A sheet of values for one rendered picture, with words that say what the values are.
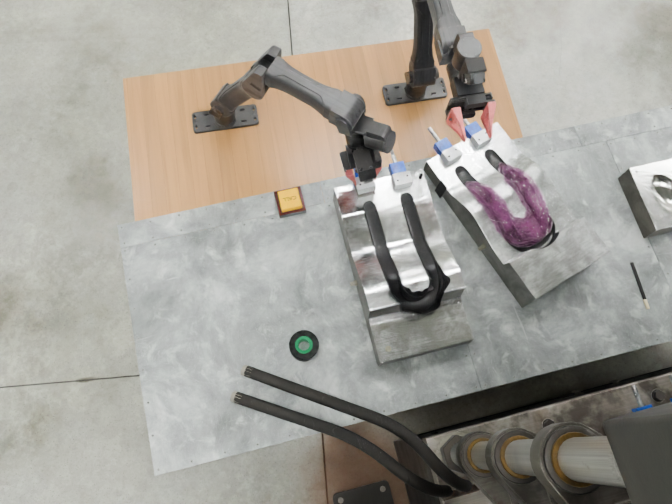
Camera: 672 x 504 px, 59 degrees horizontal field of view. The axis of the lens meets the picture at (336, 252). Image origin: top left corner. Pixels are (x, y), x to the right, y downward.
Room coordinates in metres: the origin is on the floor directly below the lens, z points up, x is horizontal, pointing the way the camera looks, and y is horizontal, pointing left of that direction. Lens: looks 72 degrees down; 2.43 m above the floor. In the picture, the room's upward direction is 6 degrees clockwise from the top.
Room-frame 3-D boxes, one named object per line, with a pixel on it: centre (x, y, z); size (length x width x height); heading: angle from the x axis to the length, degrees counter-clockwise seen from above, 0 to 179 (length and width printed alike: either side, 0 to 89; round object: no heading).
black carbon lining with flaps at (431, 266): (0.52, -0.19, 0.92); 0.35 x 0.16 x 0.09; 19
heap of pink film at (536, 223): (0.70, -0.48, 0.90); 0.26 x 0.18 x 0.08; 37
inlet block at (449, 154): (0.89, -0.28, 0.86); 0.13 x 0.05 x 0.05; 37
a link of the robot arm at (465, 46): (0.92, -0.25, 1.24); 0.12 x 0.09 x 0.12; 16
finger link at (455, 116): (0.76, -0.28, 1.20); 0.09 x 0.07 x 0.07; 16
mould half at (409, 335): (0.50, -0.18, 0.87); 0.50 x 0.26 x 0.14; 19
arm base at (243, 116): (0.93, 0.38, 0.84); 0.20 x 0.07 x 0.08; 106
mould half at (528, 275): (0.70, -0.49, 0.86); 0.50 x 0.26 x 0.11; 37
